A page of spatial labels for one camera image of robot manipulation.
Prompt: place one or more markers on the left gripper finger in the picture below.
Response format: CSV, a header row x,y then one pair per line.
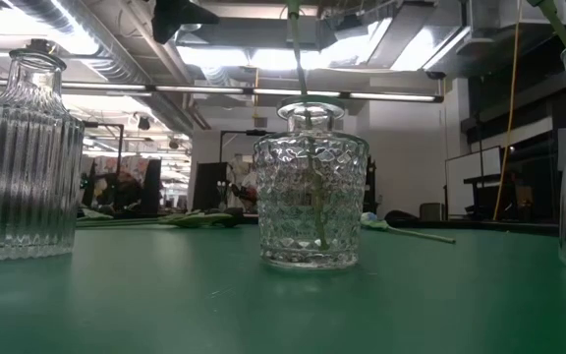
x,y
177,17

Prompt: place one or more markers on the white artificial tulip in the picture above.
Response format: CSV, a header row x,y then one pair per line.
x,y
369,217
297,44

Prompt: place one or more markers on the diamond-pattern clear glass vase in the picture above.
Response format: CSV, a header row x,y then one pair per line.
x,y
283,196

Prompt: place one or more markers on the ribbed clear glass vase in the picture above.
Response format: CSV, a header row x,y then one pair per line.
x,y
22,172

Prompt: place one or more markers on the black upright panel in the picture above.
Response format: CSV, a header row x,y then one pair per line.
x,y
152,187
211,187

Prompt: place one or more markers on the person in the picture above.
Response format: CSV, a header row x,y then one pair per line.
x,y
123,192

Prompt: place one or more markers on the green table mat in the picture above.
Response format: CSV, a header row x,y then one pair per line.
x,y
283,314

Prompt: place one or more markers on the grey bin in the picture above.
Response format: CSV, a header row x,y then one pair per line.
x,y
431,212

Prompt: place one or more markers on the whiteboard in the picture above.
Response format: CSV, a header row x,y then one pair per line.
x,y
469,182

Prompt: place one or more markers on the silver round ventilation duct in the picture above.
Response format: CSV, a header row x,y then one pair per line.
x,y
116,64

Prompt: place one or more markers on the large silver air duct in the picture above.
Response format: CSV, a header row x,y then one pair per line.
x,y
411,44

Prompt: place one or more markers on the black metal table frame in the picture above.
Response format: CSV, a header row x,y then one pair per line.
x,y
484,225

